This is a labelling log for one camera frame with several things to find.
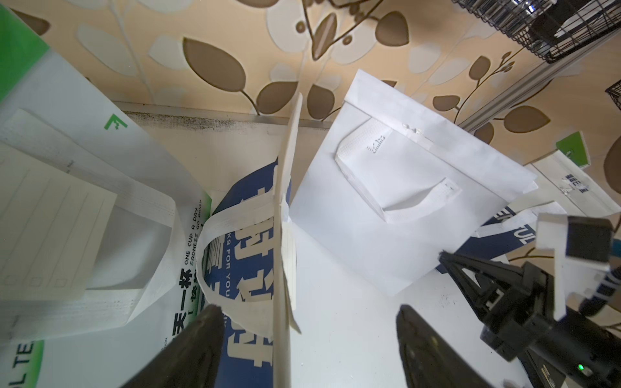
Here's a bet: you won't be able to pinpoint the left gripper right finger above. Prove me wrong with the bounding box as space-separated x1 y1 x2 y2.
396 304 489 388

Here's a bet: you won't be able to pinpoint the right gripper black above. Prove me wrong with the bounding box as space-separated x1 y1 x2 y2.
439 252 556 361

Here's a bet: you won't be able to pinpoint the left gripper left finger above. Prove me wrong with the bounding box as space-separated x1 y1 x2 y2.
125 305 225 388

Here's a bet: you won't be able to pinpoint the blue takeaway bag white handles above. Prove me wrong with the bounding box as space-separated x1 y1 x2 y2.
197 162 296 387

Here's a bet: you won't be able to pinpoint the white bag back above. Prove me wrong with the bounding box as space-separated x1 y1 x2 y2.
289 71 536 295

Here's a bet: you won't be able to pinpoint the green white cool tea bag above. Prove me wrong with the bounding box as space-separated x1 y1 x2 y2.
1 7 210 387

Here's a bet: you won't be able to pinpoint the dark navy bag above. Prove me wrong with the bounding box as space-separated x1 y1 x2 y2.
456 201 567 260

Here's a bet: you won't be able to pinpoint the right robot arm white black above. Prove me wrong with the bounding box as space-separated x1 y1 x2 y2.
439 252 620 387

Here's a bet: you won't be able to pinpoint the white green bag right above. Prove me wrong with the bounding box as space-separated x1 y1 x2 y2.
508 131 620 218

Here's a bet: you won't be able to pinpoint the right wire basket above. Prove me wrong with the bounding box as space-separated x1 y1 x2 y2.
606 81 621 109

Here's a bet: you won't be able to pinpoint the wire basket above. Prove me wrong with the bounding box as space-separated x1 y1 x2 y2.
456 0 620 64
606 81 621 109

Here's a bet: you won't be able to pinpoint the back wire basket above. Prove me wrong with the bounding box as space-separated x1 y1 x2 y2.
456 0 620 64

